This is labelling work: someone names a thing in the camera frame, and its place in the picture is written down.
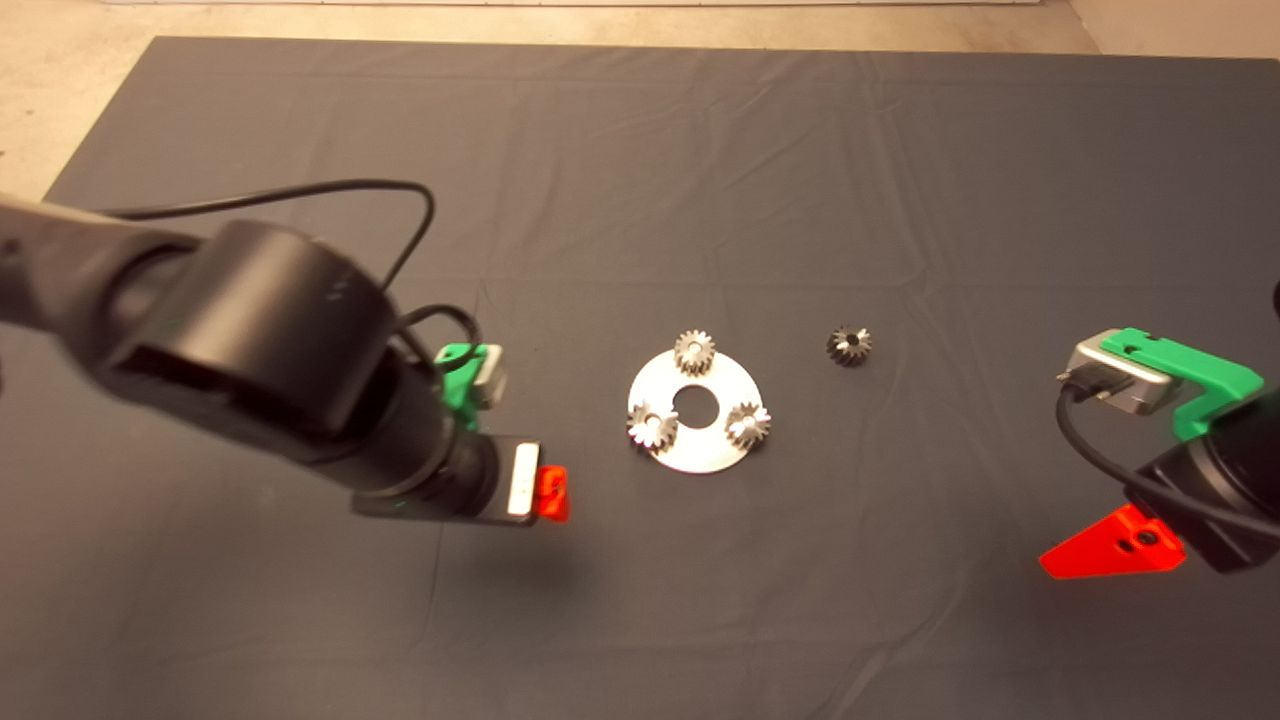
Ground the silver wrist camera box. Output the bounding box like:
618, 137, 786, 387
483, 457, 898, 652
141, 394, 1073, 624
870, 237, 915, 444
1057, 330, 1173, 416
468, 344, 509, 412

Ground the black right camera cable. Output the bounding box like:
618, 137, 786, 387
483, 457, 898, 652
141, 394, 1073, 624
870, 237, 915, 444
1057, 372, 1280, 542

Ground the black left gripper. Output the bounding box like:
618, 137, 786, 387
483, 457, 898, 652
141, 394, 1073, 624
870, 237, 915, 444
350, 436, 572, 528

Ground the large steel gear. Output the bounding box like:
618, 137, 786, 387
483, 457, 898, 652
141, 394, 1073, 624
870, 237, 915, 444
626, 400, 681, 451

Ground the black camera cable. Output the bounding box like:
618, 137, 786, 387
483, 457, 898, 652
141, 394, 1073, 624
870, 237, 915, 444
100, 178, 484, 377
1057, 372, 1280, 542

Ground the small dark steel gear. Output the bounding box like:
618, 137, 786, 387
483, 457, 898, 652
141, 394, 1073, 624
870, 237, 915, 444
826, 325, 873, 368

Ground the round metal plate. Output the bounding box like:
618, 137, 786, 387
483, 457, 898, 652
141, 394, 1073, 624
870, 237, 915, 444
627, 347, 761, 475

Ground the green right camera mount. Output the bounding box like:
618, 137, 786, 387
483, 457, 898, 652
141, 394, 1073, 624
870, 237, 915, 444
1098, 327, 1266, 443

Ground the green left camera mount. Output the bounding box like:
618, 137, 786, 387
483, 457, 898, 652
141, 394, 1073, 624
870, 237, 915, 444
435, 342, 501, 433

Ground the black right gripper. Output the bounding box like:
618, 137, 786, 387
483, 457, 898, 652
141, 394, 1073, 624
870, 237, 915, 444
1039, 430, 1251, 580

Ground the dark grey table cloth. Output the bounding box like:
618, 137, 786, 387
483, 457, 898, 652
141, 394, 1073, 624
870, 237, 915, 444
0, 37, 1280, 720

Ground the black left camera cable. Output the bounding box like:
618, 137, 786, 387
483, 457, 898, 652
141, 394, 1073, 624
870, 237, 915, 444
100, 178, 484, 377

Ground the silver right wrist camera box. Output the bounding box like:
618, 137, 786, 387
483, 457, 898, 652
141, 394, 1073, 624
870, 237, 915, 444
1057, 330, 1173, 416

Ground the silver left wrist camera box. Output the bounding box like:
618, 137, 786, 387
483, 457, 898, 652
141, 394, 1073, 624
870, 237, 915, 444
468, 344, 509, 412

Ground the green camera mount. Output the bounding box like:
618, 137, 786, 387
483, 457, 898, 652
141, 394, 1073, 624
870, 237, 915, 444
1098, 327, 1266, 443
435, 342, 501, 433

